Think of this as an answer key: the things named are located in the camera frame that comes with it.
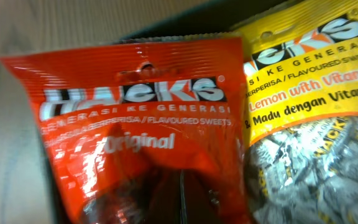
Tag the red Hacks candy bag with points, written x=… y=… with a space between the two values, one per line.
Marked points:
x=149 y=132

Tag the yellow Hacks candy bag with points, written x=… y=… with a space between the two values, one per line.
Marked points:
x=302 y=112

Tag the dark green gift box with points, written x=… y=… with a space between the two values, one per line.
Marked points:
x=210 y=17

